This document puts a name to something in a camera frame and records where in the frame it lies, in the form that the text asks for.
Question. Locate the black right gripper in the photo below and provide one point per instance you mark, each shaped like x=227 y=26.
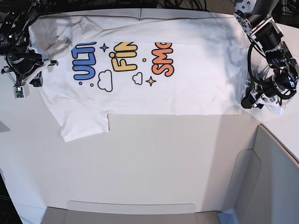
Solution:
x=36 y=81

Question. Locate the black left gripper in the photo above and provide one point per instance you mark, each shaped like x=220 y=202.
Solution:
x=249 y=101

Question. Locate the white printed t-shirt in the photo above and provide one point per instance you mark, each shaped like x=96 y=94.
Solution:
x=129 y=66

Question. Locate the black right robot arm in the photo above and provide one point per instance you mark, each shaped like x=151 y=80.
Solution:
x=15 y=39

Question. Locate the grey partition panel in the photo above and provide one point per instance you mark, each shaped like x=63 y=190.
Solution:
x=264 y=186

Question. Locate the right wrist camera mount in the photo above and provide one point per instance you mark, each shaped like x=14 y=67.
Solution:
x=33 y=76

